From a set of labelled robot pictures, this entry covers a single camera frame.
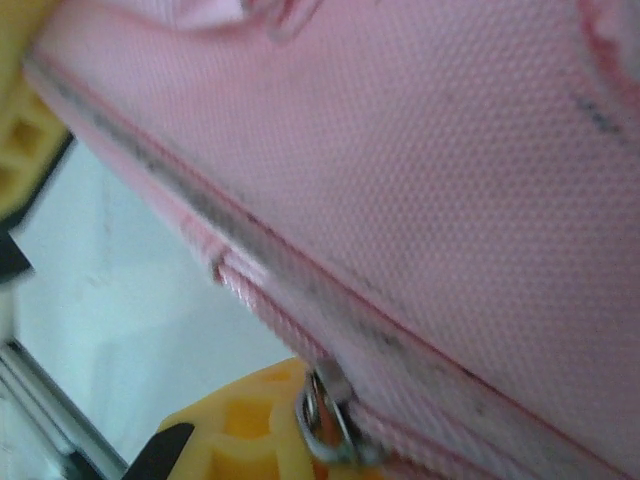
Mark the aluminium table side rail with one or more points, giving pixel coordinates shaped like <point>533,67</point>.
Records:
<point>45,400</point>

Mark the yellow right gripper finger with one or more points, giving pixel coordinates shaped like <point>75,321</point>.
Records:
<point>250,450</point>

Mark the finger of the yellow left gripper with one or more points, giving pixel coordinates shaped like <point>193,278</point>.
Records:
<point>20,150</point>

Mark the pink student backpack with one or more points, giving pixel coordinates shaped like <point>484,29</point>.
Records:
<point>400,175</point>

